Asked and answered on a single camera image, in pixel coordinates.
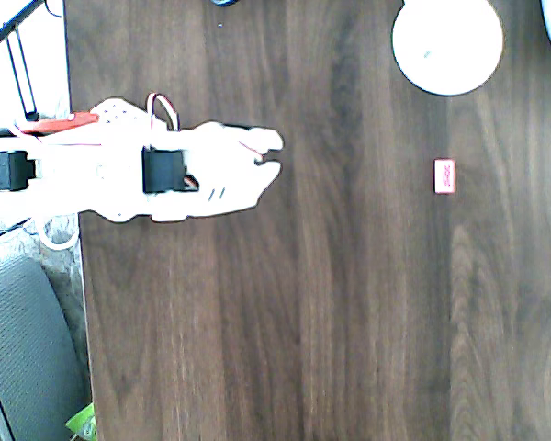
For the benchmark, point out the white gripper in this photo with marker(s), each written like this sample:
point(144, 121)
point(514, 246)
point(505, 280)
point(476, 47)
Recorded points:
point(245, 172)

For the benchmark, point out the pink eraser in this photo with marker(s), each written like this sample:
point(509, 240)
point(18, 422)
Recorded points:
point(445, 177)

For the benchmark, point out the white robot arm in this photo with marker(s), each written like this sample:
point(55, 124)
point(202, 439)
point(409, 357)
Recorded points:
point(115, 161)

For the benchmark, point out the white mug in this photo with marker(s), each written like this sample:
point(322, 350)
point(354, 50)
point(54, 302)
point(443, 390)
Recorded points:
point(447, 43)

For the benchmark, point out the black metal rack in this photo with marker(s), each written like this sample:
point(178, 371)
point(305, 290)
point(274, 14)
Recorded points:
point(22, 73)

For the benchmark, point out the mesh office chair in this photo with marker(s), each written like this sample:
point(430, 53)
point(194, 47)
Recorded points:
point(25, 349)

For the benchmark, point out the green packet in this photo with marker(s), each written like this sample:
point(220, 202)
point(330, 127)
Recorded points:
point(82, 422)

